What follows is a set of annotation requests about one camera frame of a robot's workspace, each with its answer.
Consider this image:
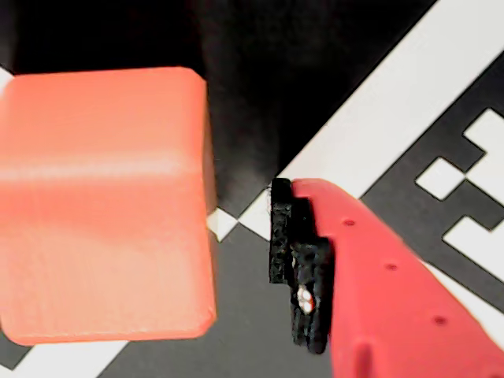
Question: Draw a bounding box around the orange cube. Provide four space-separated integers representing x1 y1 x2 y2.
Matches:
0 66 218 347

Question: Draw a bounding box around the black white marker checkerboard mat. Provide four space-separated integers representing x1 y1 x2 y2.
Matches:
0 0 504 378

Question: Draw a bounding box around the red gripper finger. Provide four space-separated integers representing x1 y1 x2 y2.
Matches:
266 176 504 378

